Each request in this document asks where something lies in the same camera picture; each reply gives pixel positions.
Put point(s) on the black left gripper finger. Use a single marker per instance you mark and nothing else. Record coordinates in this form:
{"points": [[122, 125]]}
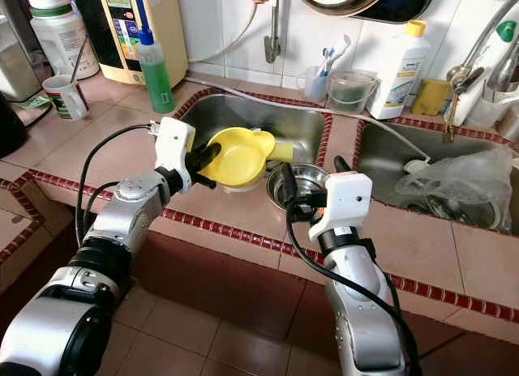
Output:
{"points": [[207, 156]]}

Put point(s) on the steel bowl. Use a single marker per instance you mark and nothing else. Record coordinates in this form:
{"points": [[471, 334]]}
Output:
{"points": [[304, 177]]}

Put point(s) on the yellow plastic bowl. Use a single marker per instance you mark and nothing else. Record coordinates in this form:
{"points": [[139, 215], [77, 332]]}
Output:
{"points": [[239, 161]]}

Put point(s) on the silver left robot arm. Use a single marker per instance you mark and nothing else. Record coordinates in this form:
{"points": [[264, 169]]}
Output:
{"points": [[130, 222]]}

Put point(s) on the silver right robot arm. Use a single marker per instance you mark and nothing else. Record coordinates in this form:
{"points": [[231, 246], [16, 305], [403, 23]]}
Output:
{"points": [[361, 311]]}

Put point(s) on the bright yellow sponge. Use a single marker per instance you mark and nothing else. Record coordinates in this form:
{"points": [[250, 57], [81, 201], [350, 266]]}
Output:
{"points": [[282, 152]]}

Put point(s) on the steel sink basin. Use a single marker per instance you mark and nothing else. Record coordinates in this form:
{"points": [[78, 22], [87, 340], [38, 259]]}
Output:
{"points": [[300, 121], [381, 145]]}

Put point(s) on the clear plastic container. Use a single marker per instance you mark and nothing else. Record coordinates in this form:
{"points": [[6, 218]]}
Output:
{"points": [[351, 92]]}

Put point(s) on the clear toothbrush cup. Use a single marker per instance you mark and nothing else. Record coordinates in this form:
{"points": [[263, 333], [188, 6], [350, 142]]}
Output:
{"points": [[312, 84]]}

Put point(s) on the green dish soap bottle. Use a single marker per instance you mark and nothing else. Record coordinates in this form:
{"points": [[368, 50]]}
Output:
{"points": [[156, 80]]}

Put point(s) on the dark red base cabinet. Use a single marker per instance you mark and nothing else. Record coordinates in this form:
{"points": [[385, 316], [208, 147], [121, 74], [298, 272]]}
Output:
{"points": [[227, 271]]}

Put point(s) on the white bottle yellow cap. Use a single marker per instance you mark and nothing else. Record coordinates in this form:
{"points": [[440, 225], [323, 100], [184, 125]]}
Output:
{"points": [[397, 72]]}

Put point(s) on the dark yellow sponge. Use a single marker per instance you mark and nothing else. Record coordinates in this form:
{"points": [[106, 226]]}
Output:
{"points": [[431, 98]]}

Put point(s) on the blue white toothbrush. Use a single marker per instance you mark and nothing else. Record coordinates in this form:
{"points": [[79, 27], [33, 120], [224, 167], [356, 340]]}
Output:
{"points": [[336, 53]]}

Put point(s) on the white filter tube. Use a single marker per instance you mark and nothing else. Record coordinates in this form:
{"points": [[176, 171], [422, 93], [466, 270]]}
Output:
{"points": [[239, 42]]}

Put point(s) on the clear plastic bag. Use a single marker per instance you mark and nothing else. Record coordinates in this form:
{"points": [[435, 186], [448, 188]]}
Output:
{"points": [[462, 185]]}

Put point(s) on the beige water filter unit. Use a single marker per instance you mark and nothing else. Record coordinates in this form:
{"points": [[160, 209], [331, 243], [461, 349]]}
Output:
{"points": [[126, 36]]}

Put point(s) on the black kettle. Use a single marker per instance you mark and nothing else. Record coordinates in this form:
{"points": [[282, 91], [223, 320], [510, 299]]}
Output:
{"points": [[10, 133]]}

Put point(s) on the chrome sink faucet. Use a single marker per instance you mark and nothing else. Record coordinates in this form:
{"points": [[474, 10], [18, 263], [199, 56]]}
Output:
{"points": [[458, 72]]}

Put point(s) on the white mug green print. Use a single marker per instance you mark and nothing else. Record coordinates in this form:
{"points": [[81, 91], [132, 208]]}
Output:
{"points": [[66, 100]]}

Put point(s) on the thin dark stirrer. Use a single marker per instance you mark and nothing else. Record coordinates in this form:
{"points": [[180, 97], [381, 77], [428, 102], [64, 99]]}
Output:
{"points": [[79, 61]]}

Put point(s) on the green paper slip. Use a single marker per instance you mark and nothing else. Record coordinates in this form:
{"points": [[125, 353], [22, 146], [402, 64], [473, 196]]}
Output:
{"points": [[32, 104]]}

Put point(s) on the hanging dark tray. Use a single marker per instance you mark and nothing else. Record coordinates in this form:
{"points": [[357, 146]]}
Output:
{"points": [[418, 2]]}

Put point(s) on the grey canister white lid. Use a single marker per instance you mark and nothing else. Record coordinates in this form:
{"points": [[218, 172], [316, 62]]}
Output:
{"points": [[16, 64]]}

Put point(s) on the large white plastic jar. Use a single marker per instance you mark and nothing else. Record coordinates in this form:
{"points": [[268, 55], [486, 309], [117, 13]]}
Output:
{"points": [[61, 40]]}

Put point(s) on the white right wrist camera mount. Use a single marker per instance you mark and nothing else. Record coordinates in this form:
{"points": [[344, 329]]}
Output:
{"points": [[345, 199]]}

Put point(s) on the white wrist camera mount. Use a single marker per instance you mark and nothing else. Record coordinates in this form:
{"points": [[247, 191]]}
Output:
{"points": [[345, 199], [176, 145]]}

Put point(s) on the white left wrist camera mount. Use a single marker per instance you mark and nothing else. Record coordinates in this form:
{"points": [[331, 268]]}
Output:
{"points": [[176, 145]]}

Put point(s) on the grey wall tap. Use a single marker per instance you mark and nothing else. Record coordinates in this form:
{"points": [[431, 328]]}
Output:
{"points": [[271, 48]]}

